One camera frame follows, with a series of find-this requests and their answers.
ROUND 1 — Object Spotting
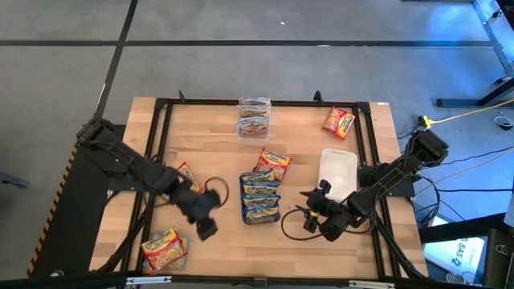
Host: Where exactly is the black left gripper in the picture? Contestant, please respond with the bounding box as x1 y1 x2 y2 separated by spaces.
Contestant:
174 186 222 242

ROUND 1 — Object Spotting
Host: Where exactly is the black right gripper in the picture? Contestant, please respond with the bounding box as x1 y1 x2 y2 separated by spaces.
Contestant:
304 179 349 234

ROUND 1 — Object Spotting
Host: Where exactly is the white plastic bin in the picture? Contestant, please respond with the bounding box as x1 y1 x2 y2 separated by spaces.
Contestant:
318 148 358 203

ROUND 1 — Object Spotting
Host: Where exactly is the dark grey plastic bin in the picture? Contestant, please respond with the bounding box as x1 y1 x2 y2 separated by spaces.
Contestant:
239 172 282 226

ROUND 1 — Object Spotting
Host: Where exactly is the red Maruchan noodle pack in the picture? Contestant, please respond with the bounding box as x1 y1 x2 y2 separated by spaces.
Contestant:
177 161 202 193
142 230 189 276
253 148 292 181
320 106 357 140

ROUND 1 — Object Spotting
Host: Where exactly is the clear plastic bin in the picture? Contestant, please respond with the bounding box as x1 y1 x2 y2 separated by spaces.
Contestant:
236 97 272 145

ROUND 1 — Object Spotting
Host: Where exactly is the black crossbeam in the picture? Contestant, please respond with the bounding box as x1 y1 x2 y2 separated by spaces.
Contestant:
0 271 514 289

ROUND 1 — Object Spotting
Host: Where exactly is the black hazard-striped floor mat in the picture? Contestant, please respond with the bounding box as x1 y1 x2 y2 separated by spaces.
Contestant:
27 122 121 280

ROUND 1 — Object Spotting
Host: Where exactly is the white box blue print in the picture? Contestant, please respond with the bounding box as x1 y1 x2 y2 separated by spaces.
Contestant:
423 236 487 278

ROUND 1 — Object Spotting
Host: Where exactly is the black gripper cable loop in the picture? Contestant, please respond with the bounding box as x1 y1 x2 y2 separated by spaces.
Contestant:
279 207 337 242
204 176 230 208

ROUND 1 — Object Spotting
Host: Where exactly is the black cable bundle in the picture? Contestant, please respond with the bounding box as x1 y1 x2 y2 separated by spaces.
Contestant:
367 198 427 279
96 191 156 273

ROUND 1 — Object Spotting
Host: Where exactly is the silver metal bracket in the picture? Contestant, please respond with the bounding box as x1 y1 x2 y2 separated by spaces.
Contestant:
126 275 173 286
348 279 395 289

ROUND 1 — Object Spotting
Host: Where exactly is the black aluminium table frame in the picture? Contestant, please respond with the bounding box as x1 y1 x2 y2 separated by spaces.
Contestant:
96 97 429 282

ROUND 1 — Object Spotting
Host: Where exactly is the yellow extension cord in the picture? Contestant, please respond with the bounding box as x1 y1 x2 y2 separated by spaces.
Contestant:
418 98 514 128

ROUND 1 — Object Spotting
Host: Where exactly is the tan floor cable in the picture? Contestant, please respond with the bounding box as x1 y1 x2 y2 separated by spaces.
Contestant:
435 150 514 185

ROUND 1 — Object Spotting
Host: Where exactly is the black floor cable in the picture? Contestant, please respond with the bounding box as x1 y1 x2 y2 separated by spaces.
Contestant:
417 146 514 173
437 187 514 193

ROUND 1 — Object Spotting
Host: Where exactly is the black desk leg frame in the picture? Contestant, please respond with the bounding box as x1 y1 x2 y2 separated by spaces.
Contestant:
436 0 514 108

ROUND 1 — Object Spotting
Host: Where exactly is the grey metal bracket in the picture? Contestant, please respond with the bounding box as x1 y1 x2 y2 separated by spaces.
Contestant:
0 172 30 189

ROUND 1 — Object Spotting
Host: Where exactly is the white cable coil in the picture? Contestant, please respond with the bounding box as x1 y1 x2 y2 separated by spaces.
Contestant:
493 112 514 132

